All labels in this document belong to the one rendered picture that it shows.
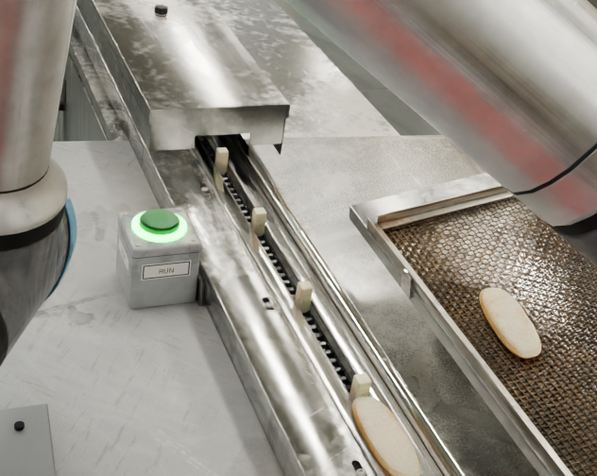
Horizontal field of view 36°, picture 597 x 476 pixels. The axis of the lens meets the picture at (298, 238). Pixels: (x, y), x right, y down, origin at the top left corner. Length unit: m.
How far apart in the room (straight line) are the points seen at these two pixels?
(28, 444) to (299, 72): 0.91
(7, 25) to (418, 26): 0.27
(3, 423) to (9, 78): 0.34
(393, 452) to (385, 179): 0.54
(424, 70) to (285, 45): 1.29
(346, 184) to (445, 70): 0.88
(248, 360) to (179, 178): 0.32
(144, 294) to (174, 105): 0.28
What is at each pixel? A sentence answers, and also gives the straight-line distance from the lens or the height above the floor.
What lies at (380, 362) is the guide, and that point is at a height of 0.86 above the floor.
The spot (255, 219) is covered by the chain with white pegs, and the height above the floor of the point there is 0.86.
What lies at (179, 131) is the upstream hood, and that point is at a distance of 1.14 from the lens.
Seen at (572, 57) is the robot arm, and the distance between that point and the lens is 0.35.
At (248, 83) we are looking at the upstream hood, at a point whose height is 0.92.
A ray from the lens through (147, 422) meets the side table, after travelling 0.84.
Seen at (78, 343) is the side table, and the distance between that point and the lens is 0.91.
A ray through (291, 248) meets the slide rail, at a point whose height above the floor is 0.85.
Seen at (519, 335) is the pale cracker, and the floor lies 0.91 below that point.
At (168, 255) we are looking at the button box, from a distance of 0.92.
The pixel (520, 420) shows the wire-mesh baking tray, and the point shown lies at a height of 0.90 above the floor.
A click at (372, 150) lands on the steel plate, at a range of 1.31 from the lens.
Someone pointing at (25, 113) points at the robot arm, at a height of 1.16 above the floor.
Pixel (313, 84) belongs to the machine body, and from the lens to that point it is 1.49.
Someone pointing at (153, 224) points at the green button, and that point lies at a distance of 0.93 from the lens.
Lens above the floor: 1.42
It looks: 33 degrees down
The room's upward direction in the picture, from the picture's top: 10 degrees clockwise
